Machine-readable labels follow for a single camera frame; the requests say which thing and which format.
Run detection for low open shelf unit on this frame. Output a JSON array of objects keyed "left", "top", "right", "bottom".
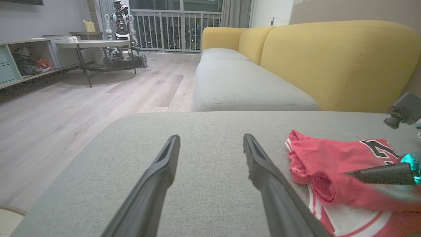
[{"left": 0, "top": 36, "right": 80, "bottom": 90}]

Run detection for grey coffee table black legs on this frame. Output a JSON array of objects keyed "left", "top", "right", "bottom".
[{"left": 55, "top": 39, "right": 139, "bottom": 88}]

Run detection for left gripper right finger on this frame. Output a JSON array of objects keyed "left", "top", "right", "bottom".
[{"left": 243, "top": 133, "right": 332, "bottom": 237}]

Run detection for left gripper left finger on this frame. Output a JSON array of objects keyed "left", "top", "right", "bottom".
[{"left": 100, "top": 135, "right": 181, "bottom": 237}]

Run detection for wide yellow sofa backrest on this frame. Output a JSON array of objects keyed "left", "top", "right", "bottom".
[{"left": 260, "top": 20, "right": 421, "bottom": 113}]

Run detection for dark wall television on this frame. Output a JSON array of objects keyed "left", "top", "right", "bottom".
[{"left": 0, "top": 0, "right": 44, "bottom": 6}]

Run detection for red basketball jersey white trim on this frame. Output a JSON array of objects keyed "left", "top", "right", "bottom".
[{"left": 285, "top": 130, "right": 421, "bottom": 237}]

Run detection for teal drawer front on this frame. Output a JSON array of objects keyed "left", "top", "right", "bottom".
[{"left": 0, "top": 45, "right": 17, "bottom": 85}]

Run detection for white balcony railing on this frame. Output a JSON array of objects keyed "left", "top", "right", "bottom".
[{"left": 130, "top": 9, "right": 223, "bottom": 54}]

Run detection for white humanoid robot wheeled base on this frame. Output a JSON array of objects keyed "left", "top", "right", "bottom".
[{"left": 103, "top": 0, "right": 148, "bottom": 70}]

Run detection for short grey sofa seat cushion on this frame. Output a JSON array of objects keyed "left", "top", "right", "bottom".
[{"left": 200, "top": 48, "right": 251, "bottom": 62}]

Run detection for grey curtain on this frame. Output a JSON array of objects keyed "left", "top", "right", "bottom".
[{"left": 219, "top": 0, "right": 253, "bottom": 29}]

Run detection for yellow sofa end backrest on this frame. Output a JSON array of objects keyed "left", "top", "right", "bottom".
[{"left": 202, "top": 26, "right": 247, "bottom": 51}]

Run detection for long grey sofa seat cushion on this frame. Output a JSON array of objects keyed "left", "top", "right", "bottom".
[{"left": 192, "top": 59, "right": 321, "bottom": 113}]

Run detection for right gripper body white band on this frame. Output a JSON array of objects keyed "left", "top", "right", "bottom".
[{"left": 400, "top": 151, "right": 421, "bottom": 185}]

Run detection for cream woven laundry basket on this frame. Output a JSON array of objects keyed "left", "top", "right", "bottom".
[{"left": 0, "top": 204, "right": 28, "bottom": 237}]

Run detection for large grey sofa ottoman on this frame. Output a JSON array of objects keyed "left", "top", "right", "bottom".
[{"left": 10, "top": 111, "right": 421, "bottom": 237}]

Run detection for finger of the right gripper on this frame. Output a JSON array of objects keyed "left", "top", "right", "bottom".
[{"left": 343, "top": 162, "right": 417, "bottom": 186}]

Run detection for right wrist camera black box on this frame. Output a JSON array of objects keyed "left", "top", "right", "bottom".
[{"left": 383, "top": 92, "right": 421, "bottom": 130}]

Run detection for narrow yellow sofa backrest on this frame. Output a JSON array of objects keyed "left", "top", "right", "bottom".
[{"left": 237, "top": 26, "right": 274, "bottom": 66}]

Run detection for black and orange shelf clutter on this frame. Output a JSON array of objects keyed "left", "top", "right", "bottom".
[{"left": 11, "top": 47, "right": 52, "bottom": 76}]

